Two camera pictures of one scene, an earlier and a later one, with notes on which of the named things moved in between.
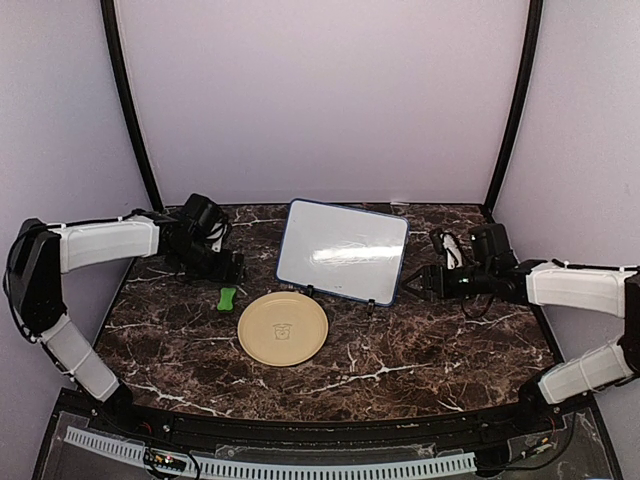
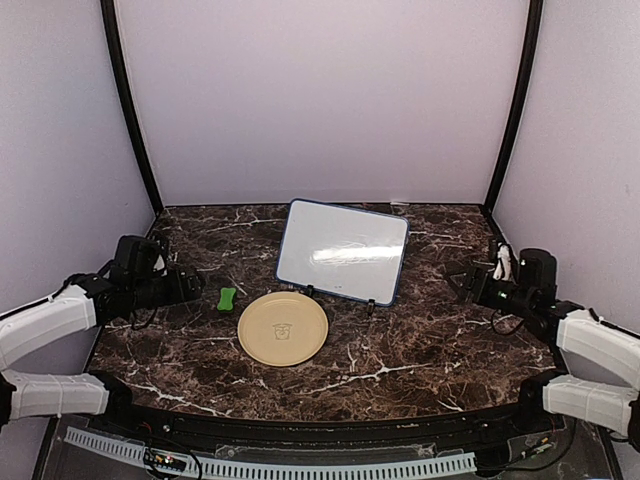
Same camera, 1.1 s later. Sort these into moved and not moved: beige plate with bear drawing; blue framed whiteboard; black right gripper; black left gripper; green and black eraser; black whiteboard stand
Moved: black left gripper; black right gripper
Not moved: beige plate with bear drawing; black whiteboard stand; blue framed whiteboard; green and black eraser
